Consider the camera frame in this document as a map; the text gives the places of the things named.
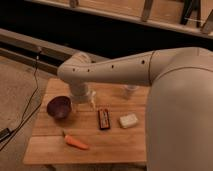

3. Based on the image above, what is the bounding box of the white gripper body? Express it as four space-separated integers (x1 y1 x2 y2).
69 83 90 103

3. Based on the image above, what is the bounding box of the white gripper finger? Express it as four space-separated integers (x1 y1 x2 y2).
89 91 96 110
71 102 78 112

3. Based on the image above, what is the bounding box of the purple ceramic bowl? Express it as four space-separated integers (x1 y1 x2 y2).
47 96 71 119

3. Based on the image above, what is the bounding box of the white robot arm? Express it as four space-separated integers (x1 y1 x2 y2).
57 47 213 171

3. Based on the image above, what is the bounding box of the orange carrot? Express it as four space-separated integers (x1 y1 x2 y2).
62 132 89 150

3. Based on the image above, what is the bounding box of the clear plastic cup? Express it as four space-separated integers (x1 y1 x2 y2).
124 85 138 99

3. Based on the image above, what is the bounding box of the white sponge block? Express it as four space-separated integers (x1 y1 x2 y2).
119 113 138 128

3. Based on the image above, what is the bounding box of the black device on floor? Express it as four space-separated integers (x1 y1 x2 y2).
0 128 11 142

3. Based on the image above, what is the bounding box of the black cable left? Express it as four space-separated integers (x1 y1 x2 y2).
0 49 44 152

